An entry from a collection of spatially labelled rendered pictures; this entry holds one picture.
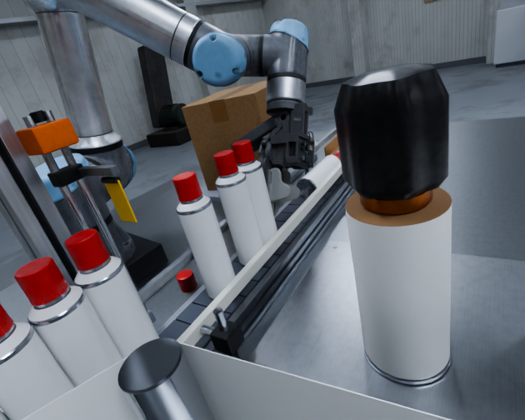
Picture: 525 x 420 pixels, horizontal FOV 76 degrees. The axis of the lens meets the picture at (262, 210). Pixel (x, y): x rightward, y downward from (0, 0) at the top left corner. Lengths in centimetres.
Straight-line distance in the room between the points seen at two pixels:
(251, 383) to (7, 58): 689
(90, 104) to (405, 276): 70
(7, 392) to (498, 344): 47
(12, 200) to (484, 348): 56
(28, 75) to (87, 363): 673
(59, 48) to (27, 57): 626
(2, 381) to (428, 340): 37
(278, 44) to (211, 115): 39
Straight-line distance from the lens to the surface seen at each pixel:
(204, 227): 48
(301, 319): 48
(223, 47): 54
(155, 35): 59
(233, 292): 52
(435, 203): 31
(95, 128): 83
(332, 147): 126
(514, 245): 71
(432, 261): 31
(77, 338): 39
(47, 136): 45
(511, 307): 51
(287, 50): 68
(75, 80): 82
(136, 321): 43
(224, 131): 100
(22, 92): 696
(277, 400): 22
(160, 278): 51
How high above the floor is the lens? 121
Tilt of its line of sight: 25 degrees down
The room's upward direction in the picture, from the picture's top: 14 degrees counter-clockwise
